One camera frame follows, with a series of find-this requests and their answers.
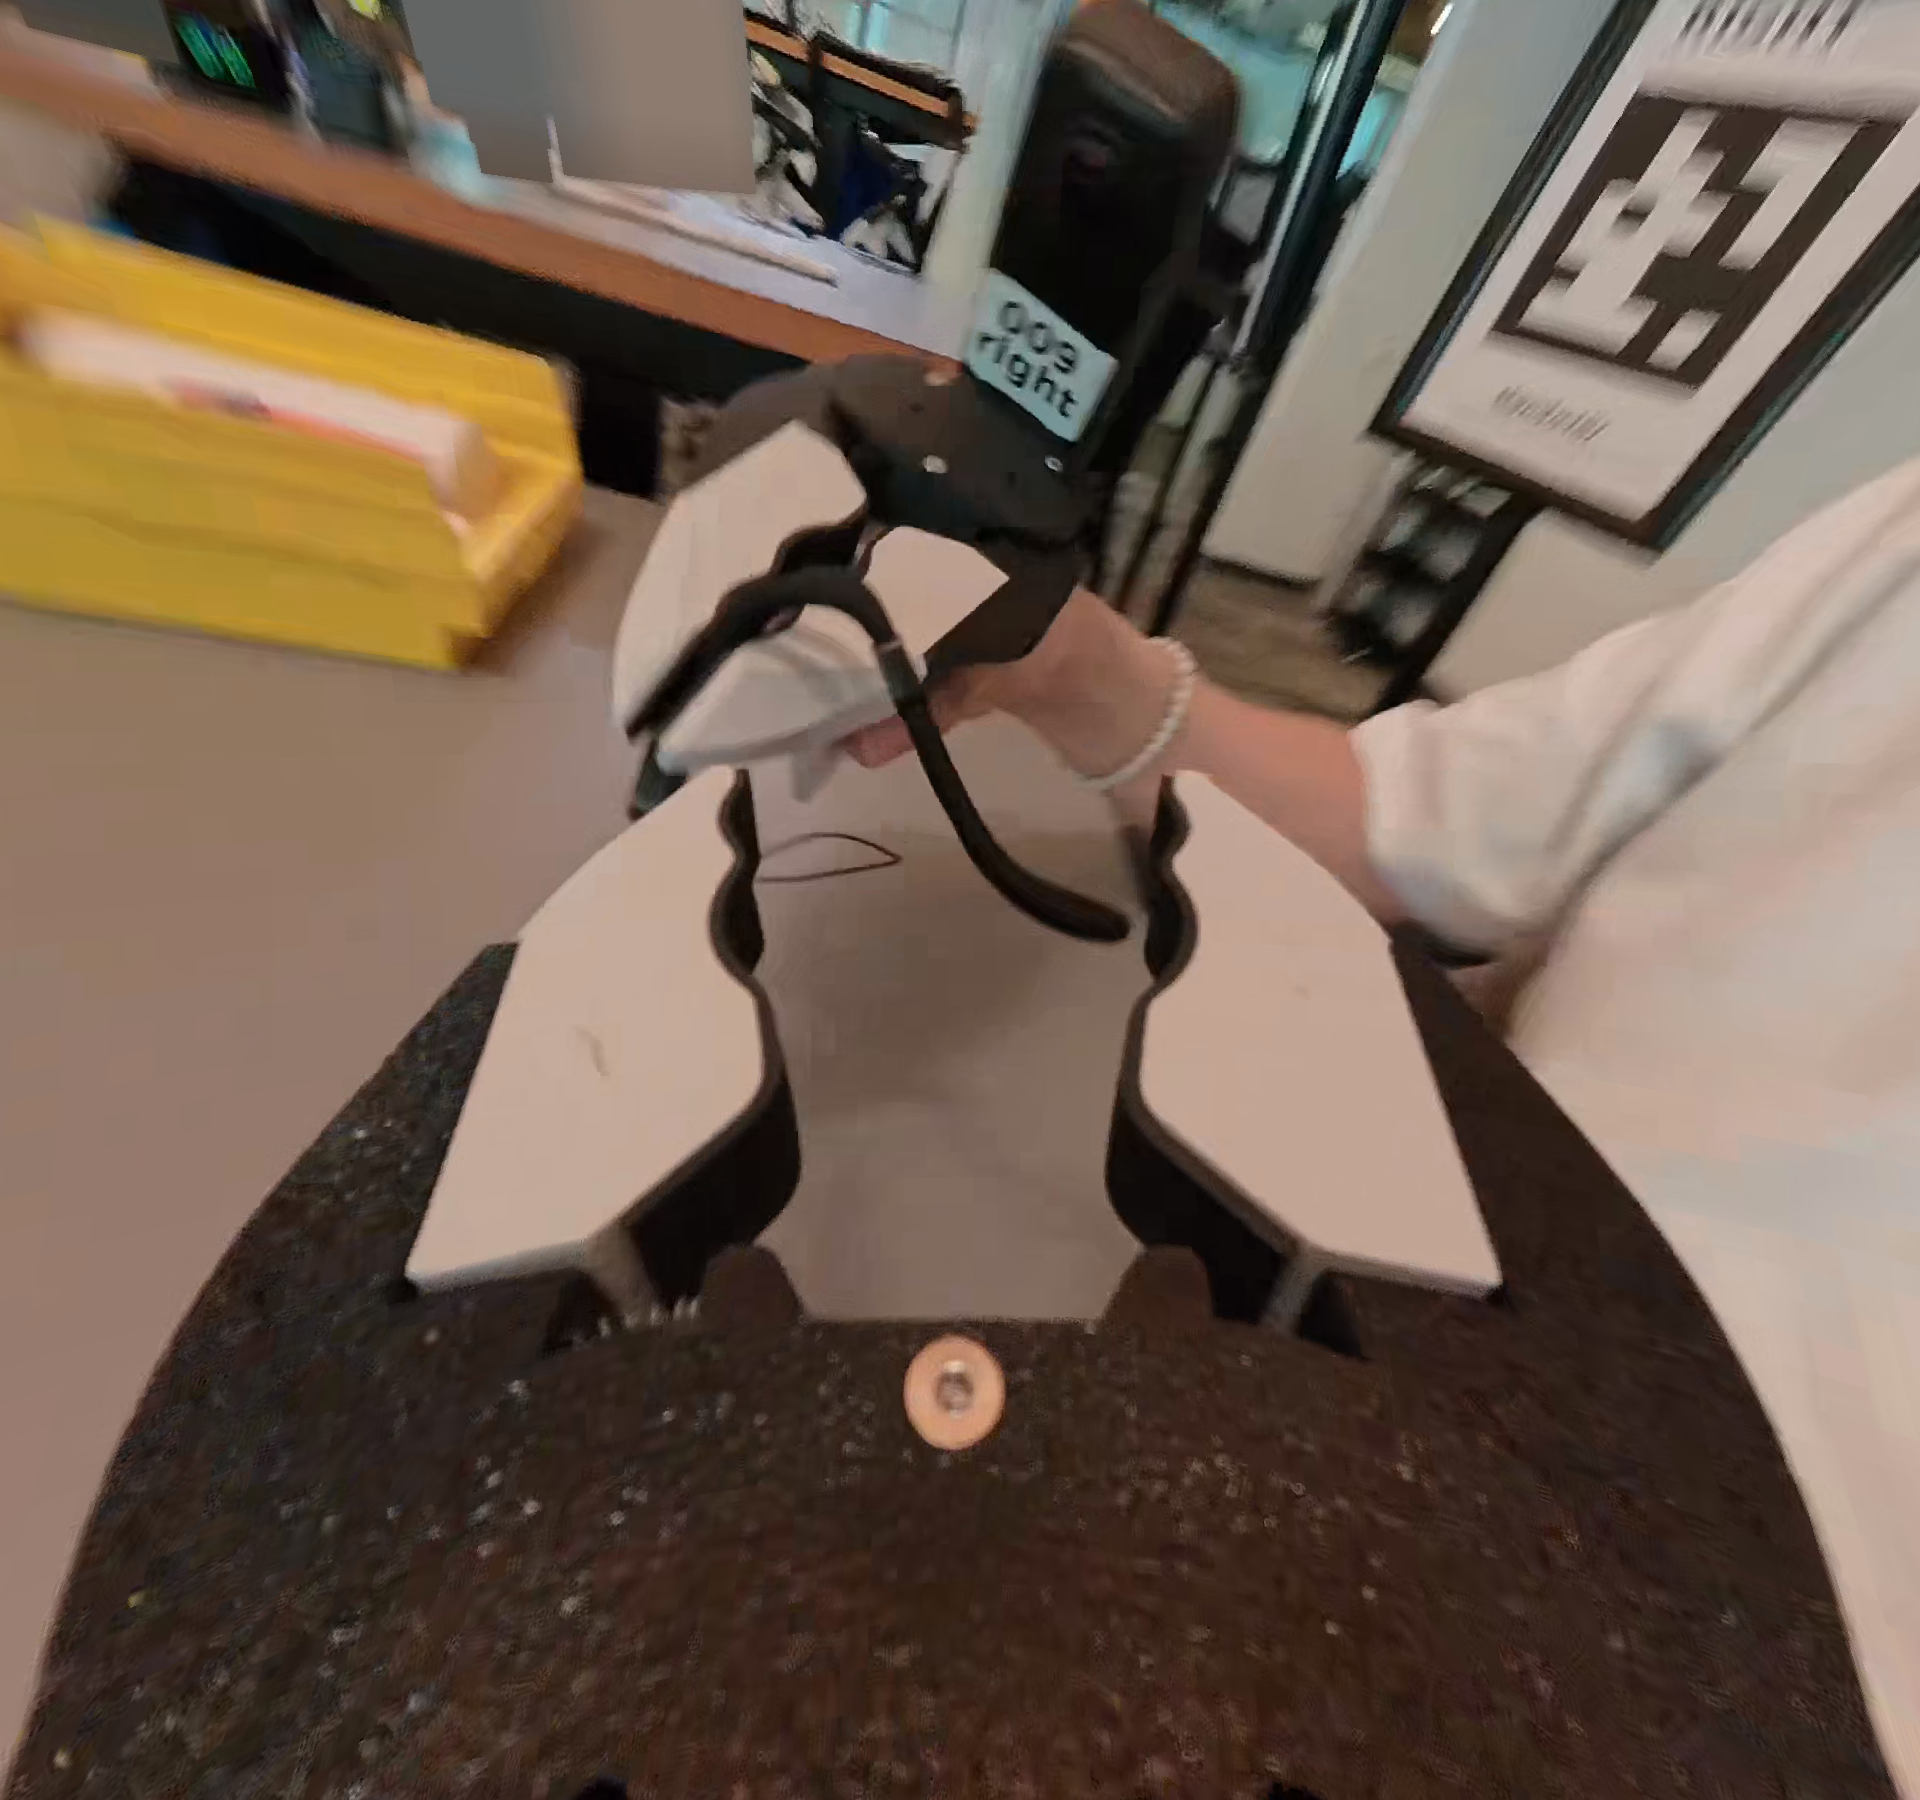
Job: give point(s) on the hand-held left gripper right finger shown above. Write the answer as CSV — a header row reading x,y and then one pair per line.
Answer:
x,y
1320,1096

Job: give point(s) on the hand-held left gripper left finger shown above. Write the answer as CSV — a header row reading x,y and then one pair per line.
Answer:
x,y
601,1081

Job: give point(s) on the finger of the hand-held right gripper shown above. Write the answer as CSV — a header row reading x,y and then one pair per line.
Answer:
x,y
825,677
737,556

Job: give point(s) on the white cylinder with black cap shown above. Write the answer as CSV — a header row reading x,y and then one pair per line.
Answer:
x,y
270,398

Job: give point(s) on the yellow plastic bin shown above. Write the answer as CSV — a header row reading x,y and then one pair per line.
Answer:
x,y
211,556

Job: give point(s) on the person's right forearm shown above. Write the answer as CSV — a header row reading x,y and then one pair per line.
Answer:
x,y
1277,796

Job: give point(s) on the person's right hand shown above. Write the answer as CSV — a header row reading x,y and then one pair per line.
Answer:
x,y
1036,677

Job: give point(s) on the grey desk with wooden edge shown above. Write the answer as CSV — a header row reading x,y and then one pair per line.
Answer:
x,y
540,226

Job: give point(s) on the framed marker poster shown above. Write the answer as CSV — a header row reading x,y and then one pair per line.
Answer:
x,y
1711,211

